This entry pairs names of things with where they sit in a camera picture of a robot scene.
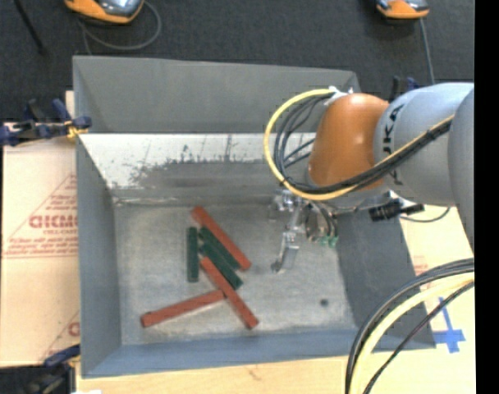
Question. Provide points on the dark green flat block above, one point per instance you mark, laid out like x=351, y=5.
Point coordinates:
x=218, y=248
x=225, y=270
x=192, y=257

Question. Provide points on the brown cardboard board red print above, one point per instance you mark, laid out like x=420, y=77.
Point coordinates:
x=36, y=261

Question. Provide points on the grey metal bin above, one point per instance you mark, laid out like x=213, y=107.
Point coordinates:
x=159, y=170

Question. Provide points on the black cylinder on white bracket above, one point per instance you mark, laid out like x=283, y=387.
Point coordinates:
x=391, y=212

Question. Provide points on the red-brown flat block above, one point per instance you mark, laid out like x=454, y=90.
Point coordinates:
x=233, y=298
x=227, y=240
x=179, y=309

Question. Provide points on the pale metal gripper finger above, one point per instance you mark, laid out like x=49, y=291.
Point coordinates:
x=291, y=257
x=279, y=257

